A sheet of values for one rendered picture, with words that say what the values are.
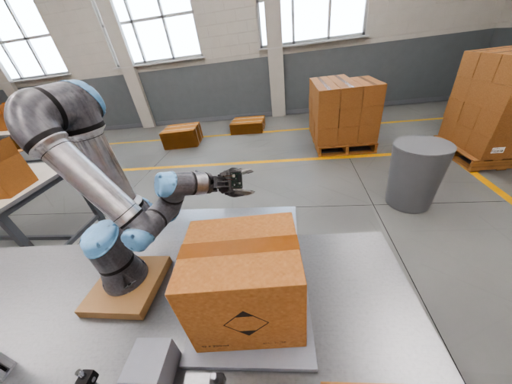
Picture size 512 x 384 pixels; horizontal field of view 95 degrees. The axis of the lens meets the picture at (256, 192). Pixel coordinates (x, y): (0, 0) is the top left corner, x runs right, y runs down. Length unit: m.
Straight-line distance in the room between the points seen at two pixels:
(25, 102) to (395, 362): 1.08
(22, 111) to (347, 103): 3.17
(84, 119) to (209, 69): 5.01
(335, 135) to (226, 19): 3.27
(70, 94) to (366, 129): 3.30
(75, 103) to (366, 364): 1.01
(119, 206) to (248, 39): 5.06
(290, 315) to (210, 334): 0.21
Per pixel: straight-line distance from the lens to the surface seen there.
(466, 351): 1.92
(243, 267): 0.56
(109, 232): 0.88
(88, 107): 0.84
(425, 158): 2.32
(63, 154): 0.74
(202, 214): 1.23
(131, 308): 0.94
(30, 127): 0.75
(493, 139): 3.51
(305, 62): 5.53
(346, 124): 3.52
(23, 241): 2.51
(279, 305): 0.58
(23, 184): 2.54
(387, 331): 0.84
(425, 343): 0.86
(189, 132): 4.46
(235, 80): 5.64
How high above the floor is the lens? 1.55
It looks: 33 degrees down
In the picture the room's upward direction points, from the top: 8 degrees counter-clockwise
